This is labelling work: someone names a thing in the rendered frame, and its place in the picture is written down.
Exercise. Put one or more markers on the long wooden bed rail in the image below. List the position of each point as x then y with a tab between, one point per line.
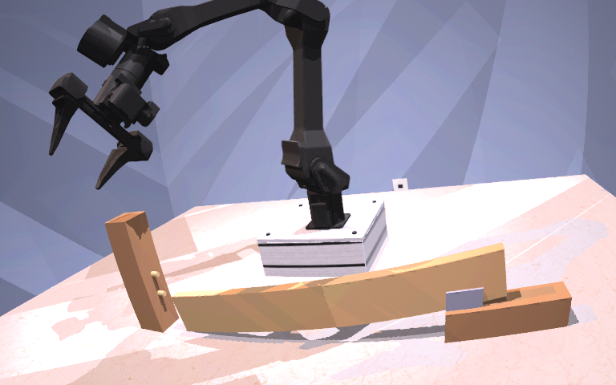
377	296

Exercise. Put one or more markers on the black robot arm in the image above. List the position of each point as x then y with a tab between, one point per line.
307	156

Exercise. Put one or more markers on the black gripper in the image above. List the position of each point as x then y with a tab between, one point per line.
69	95

